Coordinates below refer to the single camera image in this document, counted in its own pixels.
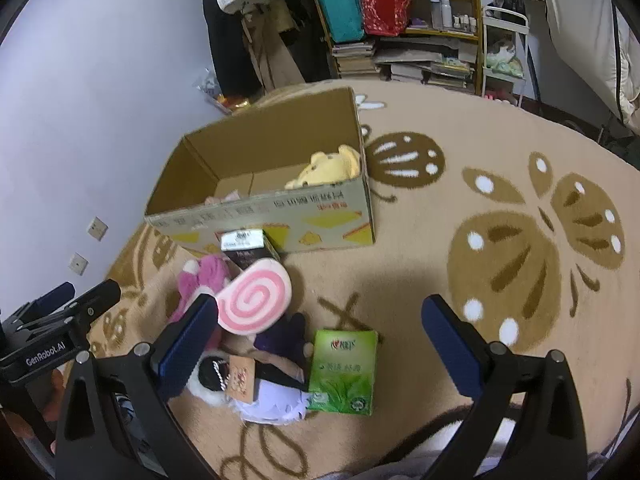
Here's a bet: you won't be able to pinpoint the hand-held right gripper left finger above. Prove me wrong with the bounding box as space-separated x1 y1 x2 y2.
54 294 221 480

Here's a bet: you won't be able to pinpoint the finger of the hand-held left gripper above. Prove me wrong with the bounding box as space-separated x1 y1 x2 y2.
15 279 123 333
0 281 77 328

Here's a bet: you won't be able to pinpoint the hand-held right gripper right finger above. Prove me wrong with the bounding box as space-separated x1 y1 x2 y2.
421 294 588 480

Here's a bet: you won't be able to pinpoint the pink rabbit plush toy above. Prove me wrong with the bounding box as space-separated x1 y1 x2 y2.
167 254 238 326

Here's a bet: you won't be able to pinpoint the pink swirl roll plush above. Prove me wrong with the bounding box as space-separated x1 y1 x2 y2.
216 259 293 335

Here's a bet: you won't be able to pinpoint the purple doll plush toy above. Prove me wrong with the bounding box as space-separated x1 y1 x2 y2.
192 312 316 426

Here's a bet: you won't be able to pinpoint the printed cardboard box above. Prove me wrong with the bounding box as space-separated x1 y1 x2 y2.
144 86 377 256

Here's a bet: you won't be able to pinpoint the person's left hand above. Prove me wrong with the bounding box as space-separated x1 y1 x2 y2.
5 367 68 453

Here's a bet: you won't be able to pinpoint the beige floral blanket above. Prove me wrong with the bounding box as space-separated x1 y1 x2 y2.
60 80 640 480

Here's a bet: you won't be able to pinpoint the green tissue packet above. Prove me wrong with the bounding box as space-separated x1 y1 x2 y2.
306 329 379 417

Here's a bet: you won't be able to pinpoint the black and white carton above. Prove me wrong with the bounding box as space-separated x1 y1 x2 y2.
220 229 282 271

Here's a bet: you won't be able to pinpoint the person's clothing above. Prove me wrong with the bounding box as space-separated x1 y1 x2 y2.
320 402 531 480

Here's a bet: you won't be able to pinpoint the yellow plush toy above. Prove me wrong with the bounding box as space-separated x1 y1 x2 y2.
284 144 362 191

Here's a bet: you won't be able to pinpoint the pile of snack bags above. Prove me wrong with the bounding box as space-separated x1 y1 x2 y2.
192 67 253 116

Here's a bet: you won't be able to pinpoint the white metal cart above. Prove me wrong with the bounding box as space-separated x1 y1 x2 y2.
481 2 530 107

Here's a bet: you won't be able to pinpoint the wide pile of magazines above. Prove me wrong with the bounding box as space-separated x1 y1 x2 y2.
375 42 478 95

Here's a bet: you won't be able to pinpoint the pale green plastic bag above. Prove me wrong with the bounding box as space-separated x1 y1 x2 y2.
487 40 523 75

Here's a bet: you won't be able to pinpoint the black hanging garment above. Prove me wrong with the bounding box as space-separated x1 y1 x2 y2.
201 0 266 98

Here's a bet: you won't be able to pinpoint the tall stack of books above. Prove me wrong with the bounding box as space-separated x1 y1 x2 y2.
331 40 381 79

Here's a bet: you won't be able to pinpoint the beige hanging trousers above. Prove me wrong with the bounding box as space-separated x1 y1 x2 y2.
242 7 306 91

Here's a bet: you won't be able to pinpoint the dark hanging coat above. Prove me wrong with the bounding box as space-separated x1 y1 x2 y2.
280 0 335 82

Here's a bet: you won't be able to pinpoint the wooden shelf unit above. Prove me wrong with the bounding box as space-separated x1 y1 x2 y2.
307 0 483 98

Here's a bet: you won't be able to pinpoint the dark object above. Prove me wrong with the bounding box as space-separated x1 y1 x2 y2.
492 0 527 23

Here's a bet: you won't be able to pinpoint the red patterned bag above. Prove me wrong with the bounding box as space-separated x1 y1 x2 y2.
358 0 416 37

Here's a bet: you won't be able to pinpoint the teal bag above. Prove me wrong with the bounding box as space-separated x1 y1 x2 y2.
316 0 366 43

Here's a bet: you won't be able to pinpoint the white padded fabric cover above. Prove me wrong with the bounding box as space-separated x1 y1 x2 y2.
540 0 640 133

